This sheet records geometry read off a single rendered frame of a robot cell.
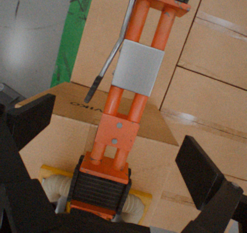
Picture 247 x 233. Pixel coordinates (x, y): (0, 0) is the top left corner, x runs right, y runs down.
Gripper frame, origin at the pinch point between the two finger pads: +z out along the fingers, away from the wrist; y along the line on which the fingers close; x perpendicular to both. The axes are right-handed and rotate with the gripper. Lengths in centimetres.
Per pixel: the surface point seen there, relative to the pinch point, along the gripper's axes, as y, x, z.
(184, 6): 4.1, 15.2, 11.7
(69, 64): -36, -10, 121
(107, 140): -0.2, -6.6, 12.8
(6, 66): -79, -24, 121
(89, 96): -4.8, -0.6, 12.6
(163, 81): 16, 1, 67
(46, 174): -11.6, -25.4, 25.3
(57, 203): -7.3, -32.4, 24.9
